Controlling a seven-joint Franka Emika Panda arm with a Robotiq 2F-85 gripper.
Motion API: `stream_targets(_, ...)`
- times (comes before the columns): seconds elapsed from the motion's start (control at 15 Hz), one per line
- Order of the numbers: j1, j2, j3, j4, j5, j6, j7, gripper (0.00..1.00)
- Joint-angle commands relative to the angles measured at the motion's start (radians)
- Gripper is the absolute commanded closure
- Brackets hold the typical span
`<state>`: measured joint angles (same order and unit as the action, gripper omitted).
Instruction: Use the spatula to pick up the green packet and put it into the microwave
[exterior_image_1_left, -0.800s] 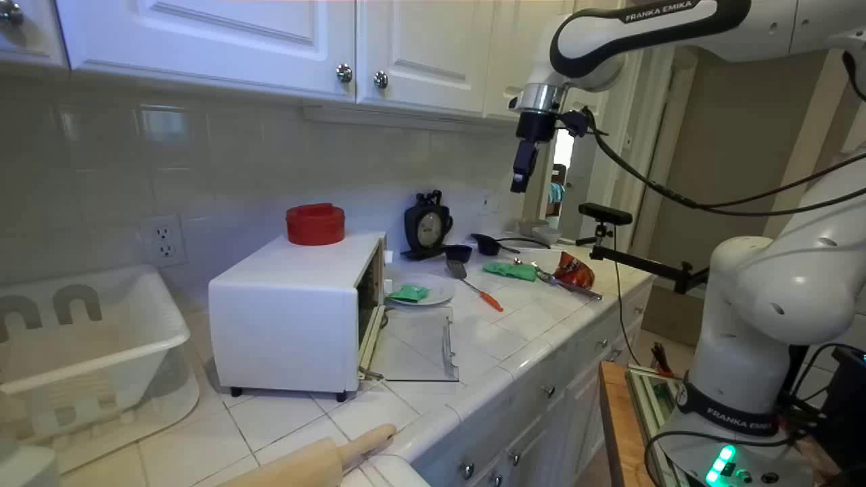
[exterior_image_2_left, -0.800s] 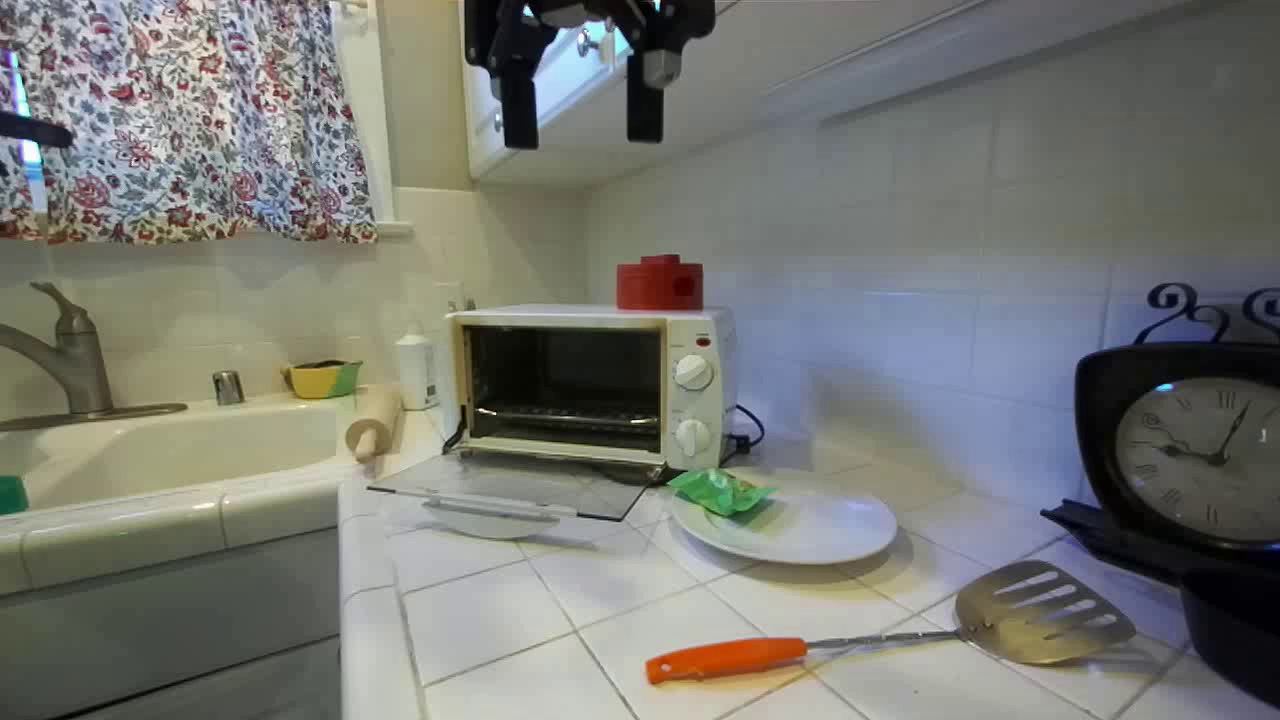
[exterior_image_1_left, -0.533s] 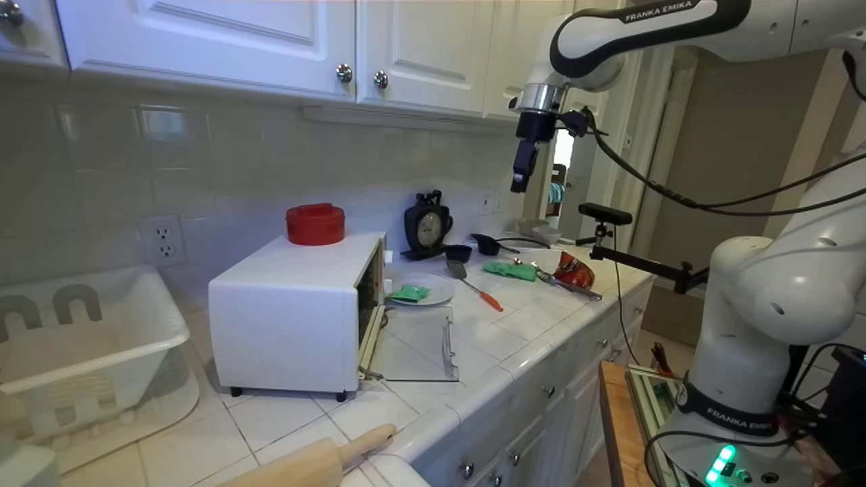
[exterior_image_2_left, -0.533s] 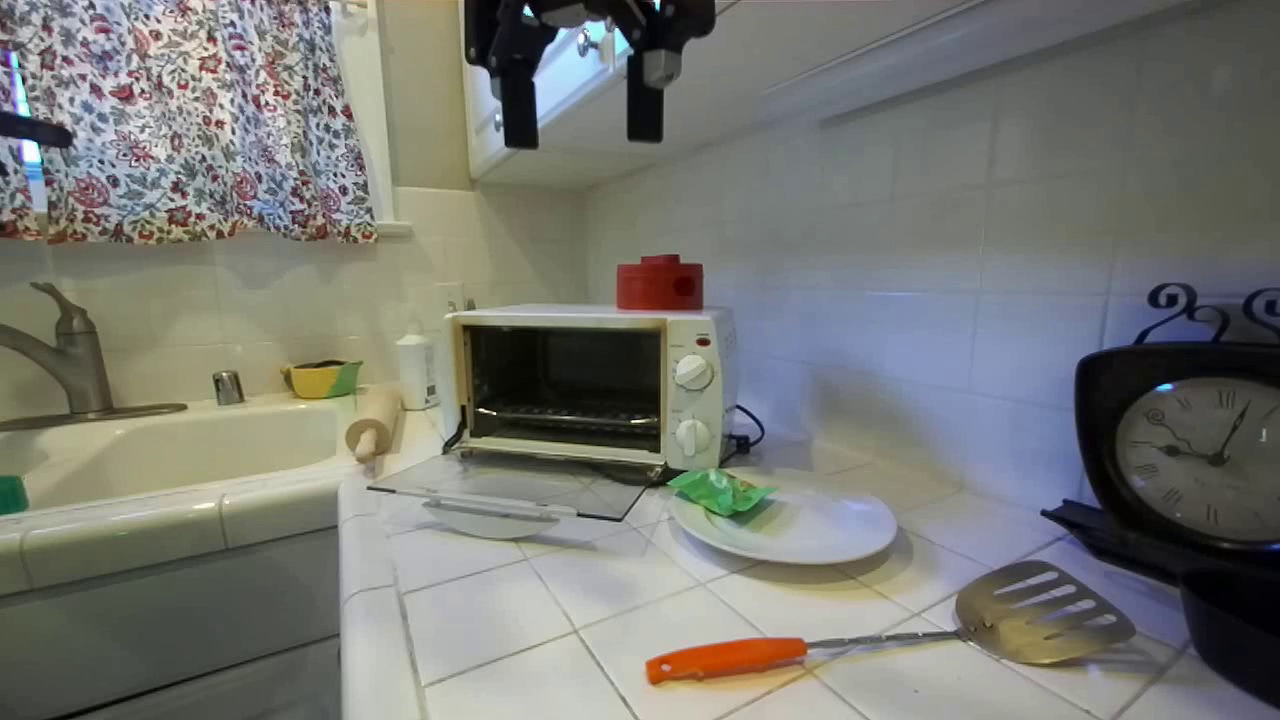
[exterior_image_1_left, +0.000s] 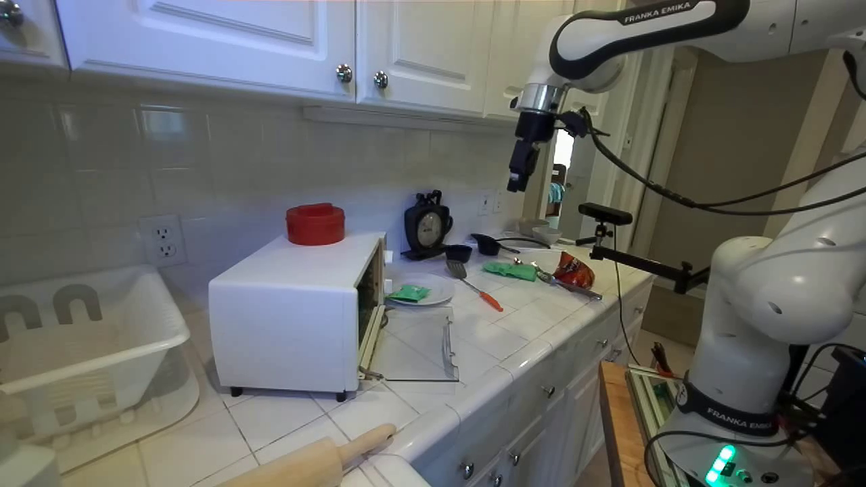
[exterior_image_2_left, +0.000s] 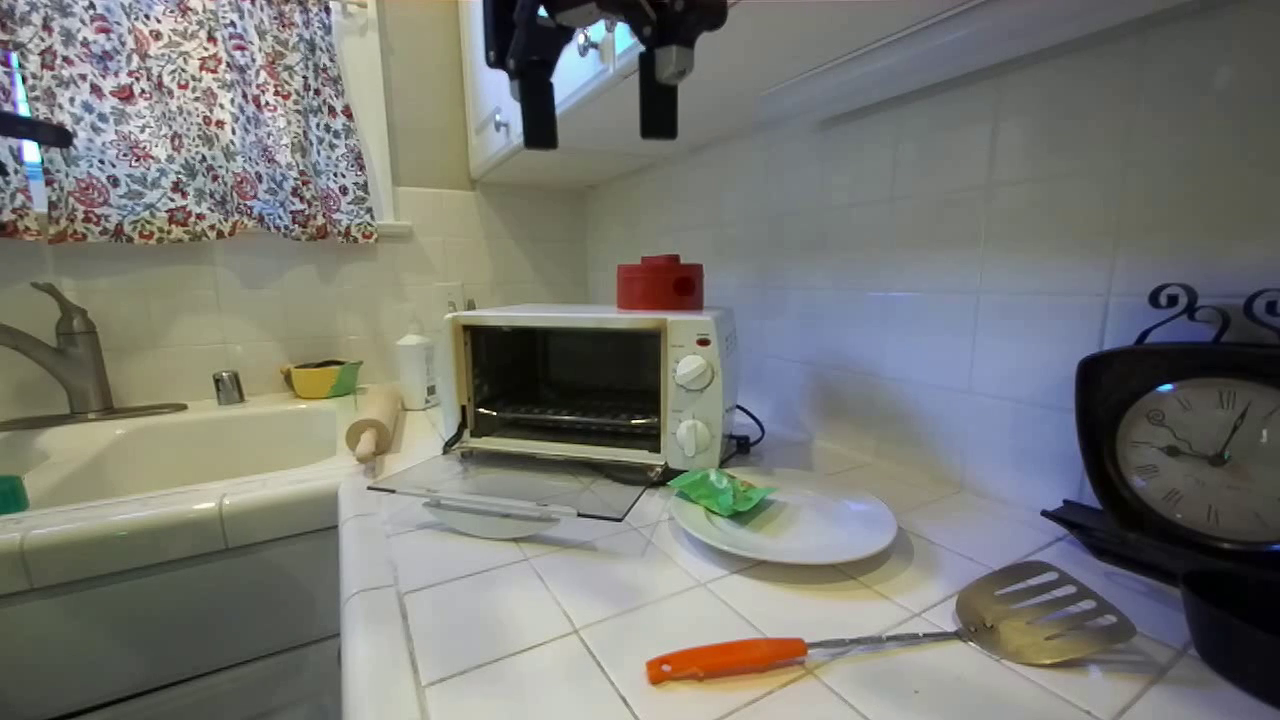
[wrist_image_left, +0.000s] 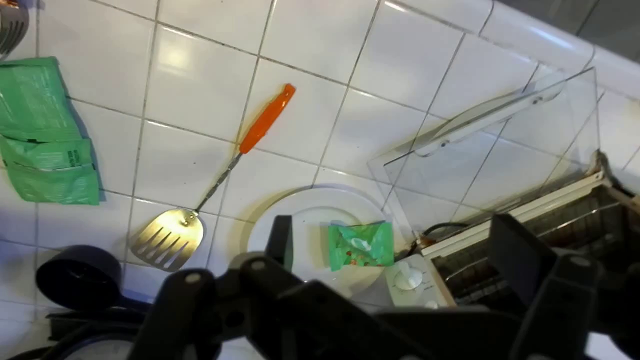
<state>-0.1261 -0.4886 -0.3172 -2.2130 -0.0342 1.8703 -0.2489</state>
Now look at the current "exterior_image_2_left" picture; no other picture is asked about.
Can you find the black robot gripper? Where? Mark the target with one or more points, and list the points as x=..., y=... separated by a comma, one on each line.
x=667, y=20

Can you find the green cloth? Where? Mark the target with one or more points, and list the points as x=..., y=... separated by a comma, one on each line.
x=722, y=493

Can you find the red round container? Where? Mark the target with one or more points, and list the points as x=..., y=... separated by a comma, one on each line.
x=661, y=286

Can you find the white toaster oven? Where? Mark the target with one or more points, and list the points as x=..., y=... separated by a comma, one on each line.
x=693, y=403

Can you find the small white bottle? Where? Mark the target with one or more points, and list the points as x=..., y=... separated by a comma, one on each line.
x=418, y=374

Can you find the yellow and green bowl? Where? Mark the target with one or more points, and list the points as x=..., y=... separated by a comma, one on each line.
x=322, y=383

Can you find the wooden rolling pin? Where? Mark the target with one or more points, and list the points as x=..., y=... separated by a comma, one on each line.
x=375, y=426

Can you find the floral curtain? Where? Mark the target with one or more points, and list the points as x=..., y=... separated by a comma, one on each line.
x=201, y=122

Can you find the small metal sink fitting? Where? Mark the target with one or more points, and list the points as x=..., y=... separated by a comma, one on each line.
x=228, y=387

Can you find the white round plate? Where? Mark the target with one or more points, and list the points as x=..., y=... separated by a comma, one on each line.
x=827, y=535

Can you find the white ceramic sink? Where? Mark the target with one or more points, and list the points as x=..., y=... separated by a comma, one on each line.
x=163, y=453

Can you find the black bar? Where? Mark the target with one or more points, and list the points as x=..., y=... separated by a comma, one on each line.
x=35, y=129

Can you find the silver sink faucet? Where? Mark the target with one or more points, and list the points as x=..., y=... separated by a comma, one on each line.
x=81, y=362

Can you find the green sponge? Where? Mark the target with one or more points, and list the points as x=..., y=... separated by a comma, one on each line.
x=15, y=493

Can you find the black pan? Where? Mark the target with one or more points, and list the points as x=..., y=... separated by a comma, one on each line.
x=1242, y=613

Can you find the white wall cabinet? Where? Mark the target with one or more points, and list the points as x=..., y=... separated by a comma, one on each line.
x=801, y=66

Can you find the white window frame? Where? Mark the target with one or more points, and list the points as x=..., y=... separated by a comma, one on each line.
x=363, y=104

